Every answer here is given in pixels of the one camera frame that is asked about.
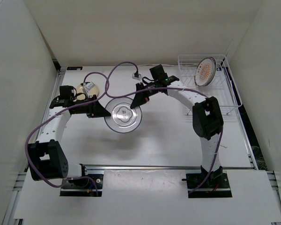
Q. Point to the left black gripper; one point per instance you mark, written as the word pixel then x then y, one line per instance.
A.
pixel 96 110

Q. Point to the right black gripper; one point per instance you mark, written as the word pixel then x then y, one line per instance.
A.
pixel 140 99

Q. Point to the beige floral small plate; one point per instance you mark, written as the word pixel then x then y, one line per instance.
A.
pixel 83 93

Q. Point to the white plate purple rim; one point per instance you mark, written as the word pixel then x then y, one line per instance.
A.
pixel 123 119

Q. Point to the orange sunburst plate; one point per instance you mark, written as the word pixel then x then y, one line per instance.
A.
pixel 204 72

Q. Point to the green rim white plate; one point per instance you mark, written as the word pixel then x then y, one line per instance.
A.
pixel 215 65

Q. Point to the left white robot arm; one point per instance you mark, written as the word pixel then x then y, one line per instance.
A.
pixel 47 159

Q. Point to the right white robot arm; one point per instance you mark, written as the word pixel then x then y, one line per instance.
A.
pixel 207 120

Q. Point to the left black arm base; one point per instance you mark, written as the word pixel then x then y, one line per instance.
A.
pixel 84 187

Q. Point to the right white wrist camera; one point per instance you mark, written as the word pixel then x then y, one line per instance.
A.
pixel 137 76

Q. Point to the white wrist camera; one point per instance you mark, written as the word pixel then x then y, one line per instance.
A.
pixel 137 76
pixel 89 85

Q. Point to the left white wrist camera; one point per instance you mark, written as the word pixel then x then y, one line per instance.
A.
pixel 89 85

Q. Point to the white wire dish rack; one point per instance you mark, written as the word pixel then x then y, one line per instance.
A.
pixel 222 86

